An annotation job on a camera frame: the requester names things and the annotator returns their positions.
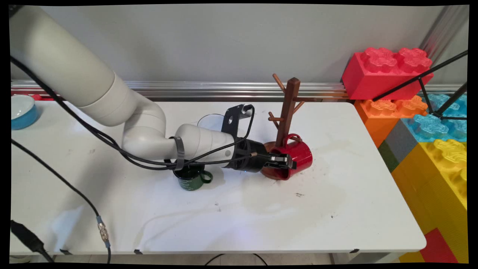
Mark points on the big orange toy block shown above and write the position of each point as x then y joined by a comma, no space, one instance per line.
377,119

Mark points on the aluminium rail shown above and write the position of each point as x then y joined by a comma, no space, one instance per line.
242,89

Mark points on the blue bowl white inside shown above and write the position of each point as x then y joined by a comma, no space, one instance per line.
23,112

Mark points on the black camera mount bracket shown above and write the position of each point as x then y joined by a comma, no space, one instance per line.
229,121

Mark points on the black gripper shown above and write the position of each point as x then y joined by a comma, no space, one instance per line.
250,158

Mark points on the small red object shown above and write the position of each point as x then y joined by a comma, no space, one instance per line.
41,98

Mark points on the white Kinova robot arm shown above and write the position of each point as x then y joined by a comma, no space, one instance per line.
74,74

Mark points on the big yellow toy block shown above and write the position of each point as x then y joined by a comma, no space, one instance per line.
433,179

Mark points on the flat red toy block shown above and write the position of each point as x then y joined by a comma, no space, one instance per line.
437,246

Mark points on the wooden mug tree stand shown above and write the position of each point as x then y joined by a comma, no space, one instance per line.
289,108

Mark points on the white enamel mug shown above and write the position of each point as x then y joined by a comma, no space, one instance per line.
211,122

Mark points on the red enamel mug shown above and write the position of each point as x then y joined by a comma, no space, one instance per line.
302,155

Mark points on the dark green enamel mug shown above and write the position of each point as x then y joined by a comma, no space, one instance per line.
190,182

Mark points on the big red toy block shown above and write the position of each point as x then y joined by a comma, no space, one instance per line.
377,76

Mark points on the big blue toy block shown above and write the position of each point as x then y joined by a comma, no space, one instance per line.
429,127

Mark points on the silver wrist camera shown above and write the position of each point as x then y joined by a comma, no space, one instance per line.
247,109

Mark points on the black tripod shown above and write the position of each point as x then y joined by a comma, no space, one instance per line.
422,77

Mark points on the dark green toy block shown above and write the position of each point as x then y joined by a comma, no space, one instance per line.
388,157

